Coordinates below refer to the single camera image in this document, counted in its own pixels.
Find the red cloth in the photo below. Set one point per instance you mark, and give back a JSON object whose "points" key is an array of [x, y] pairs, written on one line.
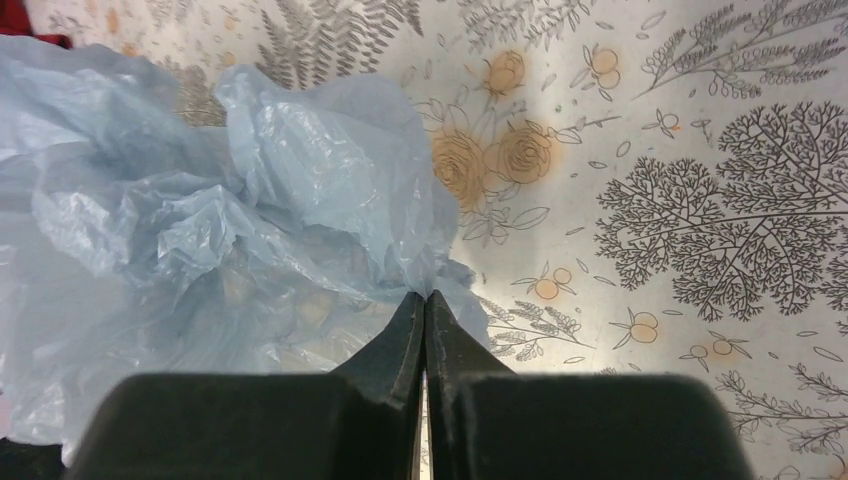
{"points": [[15, 21]]}

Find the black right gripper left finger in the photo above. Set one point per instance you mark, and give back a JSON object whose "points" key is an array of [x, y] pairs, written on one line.
{"points": [[357, 421]]}

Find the light blue plastic trash bag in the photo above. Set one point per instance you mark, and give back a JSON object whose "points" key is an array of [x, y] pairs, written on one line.
{"points": [[132, 241]]}

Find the floral patterned table mat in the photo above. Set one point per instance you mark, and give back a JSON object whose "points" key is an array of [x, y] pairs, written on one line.
{"points": [[645, 186]]}

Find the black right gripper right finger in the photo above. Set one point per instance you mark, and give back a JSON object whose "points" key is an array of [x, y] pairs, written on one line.
{"points": [[489, 422]]}

